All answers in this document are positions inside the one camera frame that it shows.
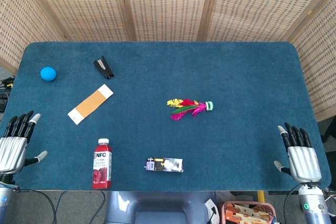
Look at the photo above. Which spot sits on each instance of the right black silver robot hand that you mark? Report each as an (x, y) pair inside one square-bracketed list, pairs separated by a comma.
[(304, 161)]

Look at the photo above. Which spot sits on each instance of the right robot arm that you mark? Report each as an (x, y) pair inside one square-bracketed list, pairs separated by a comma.
[(313, 205)]

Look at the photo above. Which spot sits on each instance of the red NFC juice bottle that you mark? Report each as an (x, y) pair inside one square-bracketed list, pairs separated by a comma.
[(102, 166)]

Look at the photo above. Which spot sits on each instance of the pink basket with snacks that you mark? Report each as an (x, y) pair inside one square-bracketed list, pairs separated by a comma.
[(248, 213)]

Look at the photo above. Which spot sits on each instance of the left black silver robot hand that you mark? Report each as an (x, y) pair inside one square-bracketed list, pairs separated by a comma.
[(11, 153)]

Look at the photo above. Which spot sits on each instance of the black stapler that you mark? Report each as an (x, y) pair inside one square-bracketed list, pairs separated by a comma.
[(104, 68)]

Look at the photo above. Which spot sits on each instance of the black white carton box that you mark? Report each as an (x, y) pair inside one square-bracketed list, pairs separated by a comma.
[(164, 165)]

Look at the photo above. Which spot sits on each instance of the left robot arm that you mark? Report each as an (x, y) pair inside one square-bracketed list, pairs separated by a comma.
[(4, 200)]

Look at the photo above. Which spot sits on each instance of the white orange paper strip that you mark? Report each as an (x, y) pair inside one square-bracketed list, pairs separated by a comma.
[(89, 104)]

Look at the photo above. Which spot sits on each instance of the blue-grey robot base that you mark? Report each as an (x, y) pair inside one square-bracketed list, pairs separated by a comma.
[(160, 208)]

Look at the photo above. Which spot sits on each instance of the colorful feather shuttlecock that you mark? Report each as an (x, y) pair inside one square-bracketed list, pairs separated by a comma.
[(189, 108)]

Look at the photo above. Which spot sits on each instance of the woven bamboo folding screen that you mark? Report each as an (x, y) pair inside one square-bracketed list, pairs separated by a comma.
[(168, 3)]

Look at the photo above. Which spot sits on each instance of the blue ball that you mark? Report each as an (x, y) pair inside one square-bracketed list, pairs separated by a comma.
[(48, 73)]

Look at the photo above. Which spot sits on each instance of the yellow post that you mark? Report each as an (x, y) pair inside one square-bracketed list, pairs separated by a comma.
[(260, 196)]

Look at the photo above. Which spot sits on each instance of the blue felt table cloth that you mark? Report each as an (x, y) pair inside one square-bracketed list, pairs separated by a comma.
[(183, 77)]

